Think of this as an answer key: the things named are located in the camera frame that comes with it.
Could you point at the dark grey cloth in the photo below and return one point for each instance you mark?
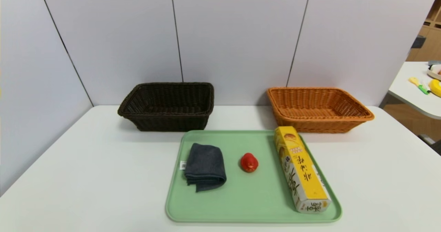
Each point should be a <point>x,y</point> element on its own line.
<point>205,166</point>

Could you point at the red rubber duck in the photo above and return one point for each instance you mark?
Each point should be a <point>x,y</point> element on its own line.
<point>249,163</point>

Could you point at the yellow snack box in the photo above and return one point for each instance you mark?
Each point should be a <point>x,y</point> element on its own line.
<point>303,171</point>

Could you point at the dark brown wicker basket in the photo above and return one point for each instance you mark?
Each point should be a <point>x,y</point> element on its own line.
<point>172,121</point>

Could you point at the orange wicker basket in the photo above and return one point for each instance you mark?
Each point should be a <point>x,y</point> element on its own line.
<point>320,123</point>

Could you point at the white bowl with items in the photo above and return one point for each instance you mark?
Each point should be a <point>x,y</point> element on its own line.
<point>435,71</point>

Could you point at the light green plastic tray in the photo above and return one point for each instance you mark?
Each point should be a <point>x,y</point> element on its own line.
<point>241,197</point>

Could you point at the white side table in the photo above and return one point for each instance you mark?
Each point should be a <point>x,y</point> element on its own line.
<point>410,94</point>

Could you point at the yellow green toy knife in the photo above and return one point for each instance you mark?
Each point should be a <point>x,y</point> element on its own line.
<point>418,84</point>

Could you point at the small dark grey object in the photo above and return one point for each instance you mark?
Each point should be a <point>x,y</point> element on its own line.
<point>418,41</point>

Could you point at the yellow toy banana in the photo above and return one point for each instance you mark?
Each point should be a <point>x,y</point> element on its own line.
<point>436,87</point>

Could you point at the light wooden cabinet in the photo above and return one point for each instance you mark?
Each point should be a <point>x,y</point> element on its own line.
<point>430,42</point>

